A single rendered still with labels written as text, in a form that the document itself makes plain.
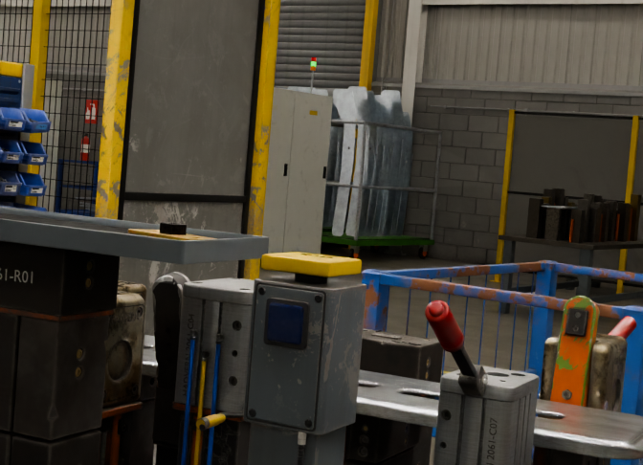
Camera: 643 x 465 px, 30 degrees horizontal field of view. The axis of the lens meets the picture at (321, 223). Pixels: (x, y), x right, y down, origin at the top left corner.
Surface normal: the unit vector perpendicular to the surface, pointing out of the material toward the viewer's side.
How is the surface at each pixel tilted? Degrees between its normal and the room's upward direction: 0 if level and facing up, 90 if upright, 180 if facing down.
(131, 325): 90
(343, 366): 90
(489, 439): 90
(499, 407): 90
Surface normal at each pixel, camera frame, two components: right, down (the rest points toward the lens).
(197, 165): 0.84, 0.14
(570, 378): -0.41, -0.19
